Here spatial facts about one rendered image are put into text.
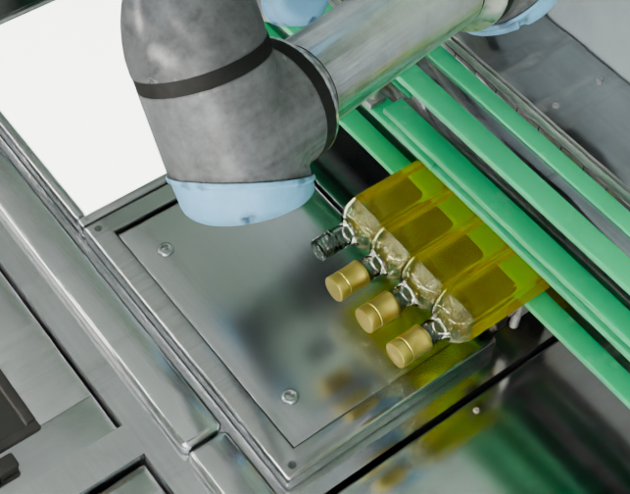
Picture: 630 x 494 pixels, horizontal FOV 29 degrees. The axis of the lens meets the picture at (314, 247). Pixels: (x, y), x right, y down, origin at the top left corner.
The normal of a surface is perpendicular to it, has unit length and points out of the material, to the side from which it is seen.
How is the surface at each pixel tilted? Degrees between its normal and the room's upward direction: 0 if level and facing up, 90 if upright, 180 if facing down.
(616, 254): 90
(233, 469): 90
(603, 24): 0
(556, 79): 90
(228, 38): 94
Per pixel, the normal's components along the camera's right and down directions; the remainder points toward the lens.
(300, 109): 0.67, -0.05
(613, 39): -0.79, 0.46
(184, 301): 0.05, -0.61
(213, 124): 0.08, 0.44
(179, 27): -0.07, 0.03
